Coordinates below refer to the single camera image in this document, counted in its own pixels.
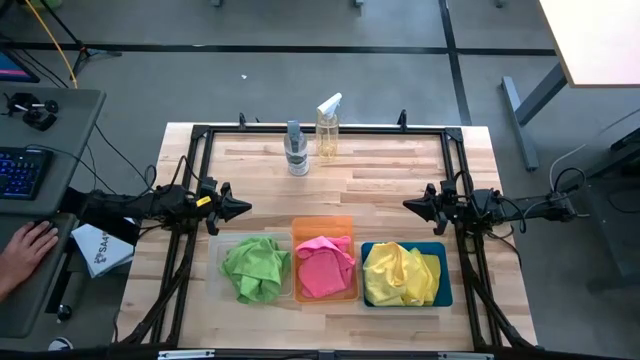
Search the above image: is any green microfiber towel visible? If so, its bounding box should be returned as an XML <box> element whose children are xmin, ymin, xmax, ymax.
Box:
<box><xmin>233</xmin><ymin>269</ymin><xmax>289</xmax><ymax>306</ymax></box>
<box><xmin>219</xmin><ymin>236</ymin><xmax>293</xmax><ymax>284</ymax></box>

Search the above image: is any monitor screen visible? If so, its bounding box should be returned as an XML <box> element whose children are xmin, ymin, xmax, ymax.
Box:
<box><xmin>0</xmin><ymin>48</ymin><xmax>42</xmax><ymax>85</ymax></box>

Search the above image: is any small grey desk top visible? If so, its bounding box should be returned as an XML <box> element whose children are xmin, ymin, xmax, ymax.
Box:
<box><xmin>0</xmin><ymin>213</ymin><xmax>79</xmax><ymax>340</ymax></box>

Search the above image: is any blue backlit keyboard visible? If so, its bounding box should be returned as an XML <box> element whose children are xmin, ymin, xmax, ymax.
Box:
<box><xmin>0</xmin><ymin>145</ymin><xmax>55</xmax><ymax>202</ymax></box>

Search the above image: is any black aluminium table frame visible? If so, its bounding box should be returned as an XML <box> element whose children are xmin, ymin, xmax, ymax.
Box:
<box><xmin>117</xmin><ymin>109</ymin><xmax>539</xmax><ymax>360</ymax></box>

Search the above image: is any grey table leg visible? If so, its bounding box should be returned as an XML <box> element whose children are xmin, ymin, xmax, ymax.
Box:
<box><xmin>500</xmin><ymin>61</ymin><xmax>569</xmax><ymax>173</ymax></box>

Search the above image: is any white cable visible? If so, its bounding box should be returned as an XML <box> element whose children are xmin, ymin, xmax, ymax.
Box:
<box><xmin>548</xmin><ymin>106</ymin><xmax>640</xmax><ymax>192</ymax></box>

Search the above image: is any large grey desk top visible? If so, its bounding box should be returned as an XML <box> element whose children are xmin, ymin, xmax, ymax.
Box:
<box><xmin>0</xmin><ymin>87</ymin><xmax>107</xmax><ymax>217</ymax></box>

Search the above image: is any clear translucent plastic basket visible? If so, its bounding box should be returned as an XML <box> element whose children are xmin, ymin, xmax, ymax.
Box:
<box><xmin>206</xmin><ymin>231</ymin><xmax>296</xmax><ymax>304</ymax></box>

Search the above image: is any white table top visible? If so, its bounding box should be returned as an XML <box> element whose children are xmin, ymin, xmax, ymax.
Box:
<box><xmin>537</xmin><ymin>0</ymin><xmax>640</xmax><ymax>89</ymax></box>

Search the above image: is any pink microfiber towel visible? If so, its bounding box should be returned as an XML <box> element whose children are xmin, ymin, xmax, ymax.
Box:
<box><xmin>297</xmin><ymin>248</ymin><xmax>343</xmax><ymax>300</ymax></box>
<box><xmin>295</xmin><ymin>235</ymin><xmax>358</xmax><ymax>287</ymax></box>

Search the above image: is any black tripod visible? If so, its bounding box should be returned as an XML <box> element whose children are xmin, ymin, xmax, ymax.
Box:
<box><xmin>37</xmin><ymin>0</ymin><xmax>123</xmax><ymax>77</ymax></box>

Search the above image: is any grey-capped labelled spray bottle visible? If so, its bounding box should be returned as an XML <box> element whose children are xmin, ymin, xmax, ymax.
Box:
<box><xmin>282</xmin><ymin>119</ymin><xmax>312</xmax><ymax>178</ymax></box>

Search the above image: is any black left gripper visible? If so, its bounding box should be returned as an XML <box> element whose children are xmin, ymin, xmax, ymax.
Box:
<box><xmin>192</xmin><ymin>177</ymin><xmax>253</xmax><ymax>236</ymax></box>

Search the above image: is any black clamp mount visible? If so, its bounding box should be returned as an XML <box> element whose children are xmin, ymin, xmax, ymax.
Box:
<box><xmin>3</xmin><ymin>91</ymin><xmax>61</xmax><ymax>133</ymax></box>

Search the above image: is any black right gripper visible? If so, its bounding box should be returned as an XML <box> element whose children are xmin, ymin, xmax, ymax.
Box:
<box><xmin>402</xmin><ymin>178</ymin><xmax>482</xmax><ymax>236</ymax></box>

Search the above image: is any black desk cable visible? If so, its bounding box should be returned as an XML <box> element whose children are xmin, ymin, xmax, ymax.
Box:
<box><xmin>24</xmin><ymin>122</ymin><xmax>159</xmax><ymax>197</ymax></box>

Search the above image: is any yellow cable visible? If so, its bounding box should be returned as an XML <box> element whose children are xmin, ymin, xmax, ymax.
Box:
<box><xmin>23</xmin><ymin>0</ymin><xmax>79</xmax><ymax>90</ymax></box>

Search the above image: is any person's hand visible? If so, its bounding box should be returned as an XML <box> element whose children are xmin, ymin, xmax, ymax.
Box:
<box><xmin>0</xmin><ymin>220</ymin><xmax>61</xmax><ymax>302</ymax></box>

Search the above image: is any teal plastic basket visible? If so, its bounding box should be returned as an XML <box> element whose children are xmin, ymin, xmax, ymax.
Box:
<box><xmin>359</xmin><ymin>241</ymin><xmax>455</xmax><ymax>309</ymax></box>

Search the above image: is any yellow microfiber towel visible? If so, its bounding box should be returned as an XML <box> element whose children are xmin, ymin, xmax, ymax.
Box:
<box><xmin>362</xmin><ymin>241</ymin><xmax>427</xmax><ymax>308</ymax></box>
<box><xmin>408</xmin><ymin>248</ymin><xmax>443</xmax><ymax>307</ymax></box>

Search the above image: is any orange translucent plastic basket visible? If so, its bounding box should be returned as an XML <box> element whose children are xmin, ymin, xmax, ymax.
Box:
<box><xmin>291</xmin><ymin>215</ymin><xmax>361</xmax><ymax>305</ymax></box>

